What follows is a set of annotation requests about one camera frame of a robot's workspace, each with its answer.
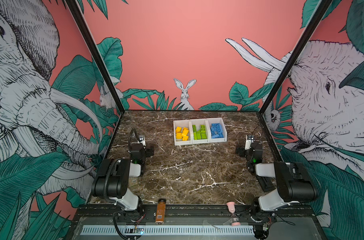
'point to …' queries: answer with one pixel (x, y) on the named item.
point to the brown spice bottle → (160, 211)
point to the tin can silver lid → (133, 182)
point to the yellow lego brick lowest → (185, 130)
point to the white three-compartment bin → (192, 131)
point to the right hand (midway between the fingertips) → (244, 141)
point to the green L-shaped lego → (194, 128)
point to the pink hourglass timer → (234, 219)
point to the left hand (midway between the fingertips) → (143, 141)
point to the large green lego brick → (203, 128)
